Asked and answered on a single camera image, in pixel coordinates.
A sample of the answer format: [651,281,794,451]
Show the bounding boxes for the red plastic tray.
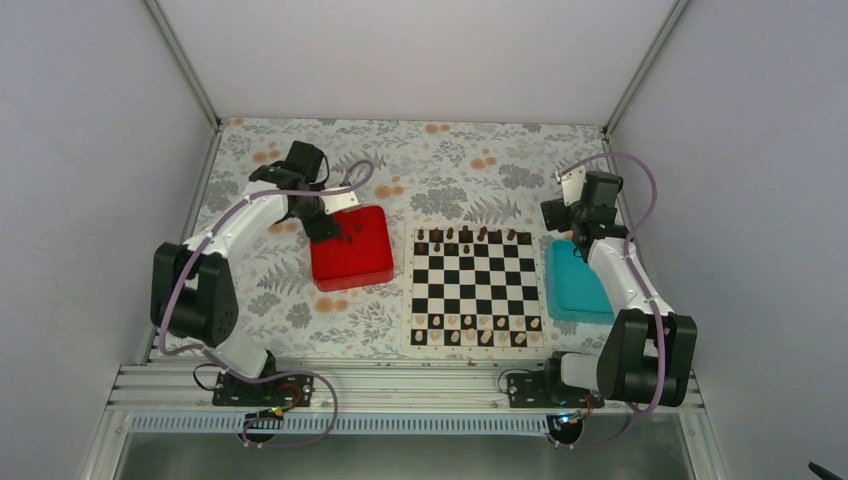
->
[310,205,395,292]

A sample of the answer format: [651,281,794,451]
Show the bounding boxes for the dark wooden king piece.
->
[459,226,473,243]

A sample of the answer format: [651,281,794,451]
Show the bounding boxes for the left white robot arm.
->
[151,141,353,405]

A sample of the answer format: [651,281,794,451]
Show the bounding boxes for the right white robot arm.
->
[541,167,697,413]

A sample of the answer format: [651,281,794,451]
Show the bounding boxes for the teal plastic tray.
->
[543,240,614,326]

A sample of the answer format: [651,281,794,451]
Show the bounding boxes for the black white chessboard mat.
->
[402,223,550,358]

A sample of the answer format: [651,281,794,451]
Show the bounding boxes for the floral patterned table mat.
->
[196,118,621,360]

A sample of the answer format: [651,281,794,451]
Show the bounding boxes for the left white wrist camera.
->
[321,187,361,215]

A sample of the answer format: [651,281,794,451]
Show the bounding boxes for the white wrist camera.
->
[556,166,586,207]
[321,187,361,215]

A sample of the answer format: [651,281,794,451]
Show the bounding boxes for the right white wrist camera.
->
[556,166,586,207]

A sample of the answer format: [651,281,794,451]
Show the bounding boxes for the right aluminium corner post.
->
[603,0,691,140]

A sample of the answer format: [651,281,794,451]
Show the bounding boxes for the aluminium corner post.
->
[603,0,691,140]
[141,0,221,129]

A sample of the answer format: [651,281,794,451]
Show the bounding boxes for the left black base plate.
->
[211,373,315,408]

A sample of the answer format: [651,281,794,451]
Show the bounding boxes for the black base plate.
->
[506,371,605,409]
[211,373,315,408]

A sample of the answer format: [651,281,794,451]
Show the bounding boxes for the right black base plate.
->
[506,371,605,409]

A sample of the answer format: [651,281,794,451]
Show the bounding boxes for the aluminium front rail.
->
[105,360,705,415]

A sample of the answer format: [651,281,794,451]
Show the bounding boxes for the left aluminium corner post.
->
[141,0,221,129]

